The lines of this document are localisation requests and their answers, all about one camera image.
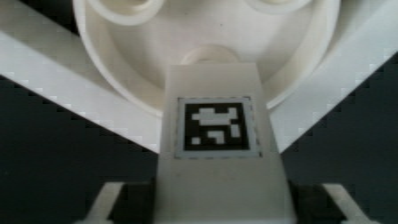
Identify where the white stool leg tagged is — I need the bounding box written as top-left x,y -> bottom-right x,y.
151,45 -> 298,224

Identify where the white L-shaped fence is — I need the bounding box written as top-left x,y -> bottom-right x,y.
0,0 -> 398,150

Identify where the white round stool seat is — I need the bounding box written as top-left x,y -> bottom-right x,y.
73,0 -> 341,116

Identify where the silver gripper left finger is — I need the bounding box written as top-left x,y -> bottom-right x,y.
73,182 -> 124,224

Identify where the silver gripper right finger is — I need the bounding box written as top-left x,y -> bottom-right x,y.
323,183 -> 380,224

